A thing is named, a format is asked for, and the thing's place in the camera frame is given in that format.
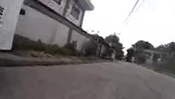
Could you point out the kerb with dirt verge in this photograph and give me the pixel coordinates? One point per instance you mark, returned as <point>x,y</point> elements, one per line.
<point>23,60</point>

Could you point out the grey concrete road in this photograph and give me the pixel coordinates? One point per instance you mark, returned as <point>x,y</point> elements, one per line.
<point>109,89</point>

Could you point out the pale boundary wall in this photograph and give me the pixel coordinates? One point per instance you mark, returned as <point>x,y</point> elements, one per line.
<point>42,26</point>

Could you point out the strip of weeds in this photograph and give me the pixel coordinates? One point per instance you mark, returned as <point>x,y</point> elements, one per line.
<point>41,47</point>

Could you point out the dark tree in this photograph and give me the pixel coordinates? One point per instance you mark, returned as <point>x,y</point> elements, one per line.
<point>141,49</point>

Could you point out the clump of trees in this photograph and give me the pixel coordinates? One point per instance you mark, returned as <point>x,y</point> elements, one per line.
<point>111,46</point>

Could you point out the low building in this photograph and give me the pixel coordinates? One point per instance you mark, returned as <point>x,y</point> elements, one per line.
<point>155,56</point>

